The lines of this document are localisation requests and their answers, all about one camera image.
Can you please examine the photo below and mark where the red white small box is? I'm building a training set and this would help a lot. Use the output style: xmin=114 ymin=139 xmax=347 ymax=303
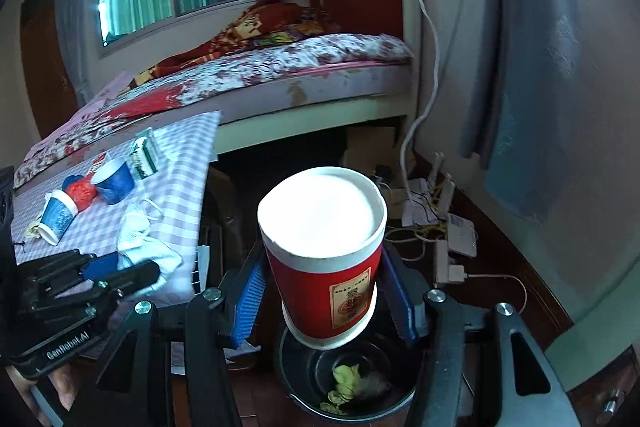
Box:
xmin=89 ymin=151 xmax=112 ymax=176

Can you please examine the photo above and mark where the thin white cable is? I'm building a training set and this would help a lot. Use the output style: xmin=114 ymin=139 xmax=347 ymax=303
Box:
xmin=465 ymin=273 xmax=529 ymax=316

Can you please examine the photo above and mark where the white power strip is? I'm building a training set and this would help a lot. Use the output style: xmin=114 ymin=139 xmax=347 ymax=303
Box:
xmin=432 ymin=239 xmax=468 ymax=290

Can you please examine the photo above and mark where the wooden cabinet with knob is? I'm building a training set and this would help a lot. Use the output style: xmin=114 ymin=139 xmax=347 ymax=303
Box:
xmin=567 ymin=347 xmax=638 ymax=427

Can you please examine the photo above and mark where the person's left hand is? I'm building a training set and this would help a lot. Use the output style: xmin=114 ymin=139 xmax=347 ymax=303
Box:
xmin=7 ymin=363 xmax=77 ymax=414

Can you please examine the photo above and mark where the white tissue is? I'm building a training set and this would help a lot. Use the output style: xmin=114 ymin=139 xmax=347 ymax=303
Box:
xmin=116 ymin=199 xmax=185 ymax=274

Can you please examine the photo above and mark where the cream bed frame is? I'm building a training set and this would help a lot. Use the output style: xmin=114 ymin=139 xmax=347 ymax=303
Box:
xmin=215 ymin=52 xmax=417 ymax=155

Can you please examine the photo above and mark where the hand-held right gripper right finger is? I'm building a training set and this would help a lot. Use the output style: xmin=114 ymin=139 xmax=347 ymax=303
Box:
xmin=382 ymin=248 xmax=583 ymax=427

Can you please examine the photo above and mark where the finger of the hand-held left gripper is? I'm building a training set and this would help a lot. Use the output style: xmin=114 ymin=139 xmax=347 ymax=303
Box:
xmin=65 ymin=261 xmax=162 ymax=309
xmin=22 ymin=249 xmax=123 ymax=294

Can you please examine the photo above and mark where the pink cloth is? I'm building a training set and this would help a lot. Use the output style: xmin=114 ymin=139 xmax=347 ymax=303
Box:
xmin=42 ymin=72 xmax=134 ymax=142

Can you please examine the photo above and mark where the floral bedsheet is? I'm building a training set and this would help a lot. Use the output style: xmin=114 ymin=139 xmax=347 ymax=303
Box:
xmin=12 ymin=32 xmax=416 ymax=190

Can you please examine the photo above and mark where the red wrapper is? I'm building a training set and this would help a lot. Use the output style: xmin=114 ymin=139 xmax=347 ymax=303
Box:
xmin=67 ymin=174 xmax=99 ymax=212

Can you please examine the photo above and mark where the red paper cup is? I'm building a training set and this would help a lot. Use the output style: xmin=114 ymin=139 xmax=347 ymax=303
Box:
xmin=256 ymin=165 xmax=389 ymax=351

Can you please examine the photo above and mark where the blue paper cup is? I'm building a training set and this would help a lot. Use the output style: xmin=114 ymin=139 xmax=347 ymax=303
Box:
xmin=90 ymin=156 xmax=136 ymax=206
xmin=37 ymin=189 xmax=79 ymax=246

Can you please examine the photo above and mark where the green crumpled wrapper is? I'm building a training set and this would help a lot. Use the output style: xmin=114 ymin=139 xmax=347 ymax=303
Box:
xmin=320 ymin=363 xmax=364 ymax=414

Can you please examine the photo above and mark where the grey blue hanging curtain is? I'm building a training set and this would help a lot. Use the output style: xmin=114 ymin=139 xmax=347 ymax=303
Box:
xmin=457 ymin=0 xmax=576 ymax=224

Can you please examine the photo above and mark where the green white carton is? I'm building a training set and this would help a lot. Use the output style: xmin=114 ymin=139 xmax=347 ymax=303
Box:
xmin=127 ymin=127 xmax=161 ymax=180

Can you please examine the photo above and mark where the wooden door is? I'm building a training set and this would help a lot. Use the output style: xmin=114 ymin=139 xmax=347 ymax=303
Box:
xmin=20 ymin=0 xmax=79 ymax=140

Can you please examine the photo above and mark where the checkered tablecloth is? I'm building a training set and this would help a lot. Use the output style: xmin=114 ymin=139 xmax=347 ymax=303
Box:
xmin=10 ymin=109 xmax=224 ymax=308

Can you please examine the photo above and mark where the cardboard box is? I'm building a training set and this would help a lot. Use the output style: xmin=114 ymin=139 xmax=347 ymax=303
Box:
xmin=345 ymin=124 xmax=401 ymax=178

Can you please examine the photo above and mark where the white flat box device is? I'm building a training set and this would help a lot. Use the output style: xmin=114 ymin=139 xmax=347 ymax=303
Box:
xmin=447 ymin=214 xmax=479 ymax=258

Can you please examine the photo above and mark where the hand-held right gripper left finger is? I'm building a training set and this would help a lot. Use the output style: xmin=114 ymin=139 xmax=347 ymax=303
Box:
xmin=95 ymin=253 xmax=272 ymax=427

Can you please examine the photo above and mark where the black trash bin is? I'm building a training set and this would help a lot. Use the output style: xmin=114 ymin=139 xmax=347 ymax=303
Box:
xmin=272 ymin=324 xmax=426 ymax=423

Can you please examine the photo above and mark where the thick white cable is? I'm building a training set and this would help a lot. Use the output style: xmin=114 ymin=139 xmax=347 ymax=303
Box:
xmin=392 ymin=0 xmax=442 ymax=228

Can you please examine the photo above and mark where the white router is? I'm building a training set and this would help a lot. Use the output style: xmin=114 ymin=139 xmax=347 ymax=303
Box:
xmin=402 ymin=152 xmax=456 ymax=228

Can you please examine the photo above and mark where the red patterned blanket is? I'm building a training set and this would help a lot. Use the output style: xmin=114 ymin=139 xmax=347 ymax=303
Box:
xmin=132 ymin=0 xmax=344 ymax=82

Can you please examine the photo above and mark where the grey window curtain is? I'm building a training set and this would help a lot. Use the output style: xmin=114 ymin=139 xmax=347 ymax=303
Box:
xmin=52 ymin=0 xmax=108 ymax=104

